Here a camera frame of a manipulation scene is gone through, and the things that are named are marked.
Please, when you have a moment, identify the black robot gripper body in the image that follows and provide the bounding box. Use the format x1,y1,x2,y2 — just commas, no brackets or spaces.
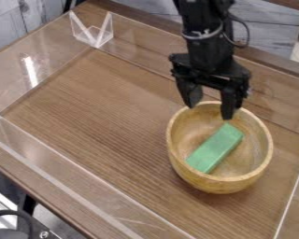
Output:
168,29,252,97

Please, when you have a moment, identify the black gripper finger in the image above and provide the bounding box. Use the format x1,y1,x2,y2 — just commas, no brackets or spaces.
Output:
176,78,202,108
220,86,245,120

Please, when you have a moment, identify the green rectangular block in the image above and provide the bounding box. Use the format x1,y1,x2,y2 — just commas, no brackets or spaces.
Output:
185,123,244,174

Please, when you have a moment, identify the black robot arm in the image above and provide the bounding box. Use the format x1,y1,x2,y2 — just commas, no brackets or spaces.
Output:
169,0,251,120

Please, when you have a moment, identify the brown wooden bowl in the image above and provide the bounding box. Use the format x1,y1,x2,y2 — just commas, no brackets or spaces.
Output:
165,101,272,194

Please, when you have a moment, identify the black metal table leg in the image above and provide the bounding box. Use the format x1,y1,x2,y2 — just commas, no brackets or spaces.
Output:
17,193,37,216

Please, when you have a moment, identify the clear acrylic corner bracket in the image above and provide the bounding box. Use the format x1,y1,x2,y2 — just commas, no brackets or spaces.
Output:
67,11,113,49

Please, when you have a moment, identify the clear acrylic tray wall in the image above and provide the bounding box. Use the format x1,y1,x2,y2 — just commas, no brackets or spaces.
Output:
0,115,194,239

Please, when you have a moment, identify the black cable under table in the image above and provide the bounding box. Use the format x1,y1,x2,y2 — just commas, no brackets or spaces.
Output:
0,209,34,239

